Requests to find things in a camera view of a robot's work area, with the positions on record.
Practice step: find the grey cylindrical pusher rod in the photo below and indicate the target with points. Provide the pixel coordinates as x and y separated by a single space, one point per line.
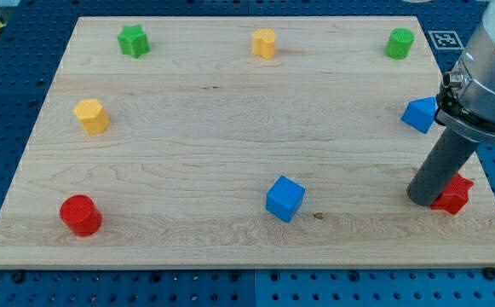
444 161

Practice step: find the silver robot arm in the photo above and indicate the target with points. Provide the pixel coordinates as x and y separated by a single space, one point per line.
466 108

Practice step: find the red star block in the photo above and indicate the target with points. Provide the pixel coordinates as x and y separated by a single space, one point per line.
454 196

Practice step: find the green star block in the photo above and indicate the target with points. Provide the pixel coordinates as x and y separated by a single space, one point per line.
133 41

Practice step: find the blue pentagon block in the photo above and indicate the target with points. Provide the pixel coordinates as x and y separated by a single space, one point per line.
420 114

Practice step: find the fiducial marker tag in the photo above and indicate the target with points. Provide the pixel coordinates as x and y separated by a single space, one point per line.
445 40

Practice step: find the green cylinder block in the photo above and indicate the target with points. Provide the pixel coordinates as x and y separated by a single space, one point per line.
399 43

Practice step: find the blue cube block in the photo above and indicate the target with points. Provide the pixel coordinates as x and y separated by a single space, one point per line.
284 198

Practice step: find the wooden board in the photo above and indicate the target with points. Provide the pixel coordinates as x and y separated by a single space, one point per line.
200 129

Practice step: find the yellow hexagon block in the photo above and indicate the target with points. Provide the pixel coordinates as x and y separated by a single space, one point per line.
92 116

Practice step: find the red cylinder block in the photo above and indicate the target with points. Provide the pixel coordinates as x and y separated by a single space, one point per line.
80 214

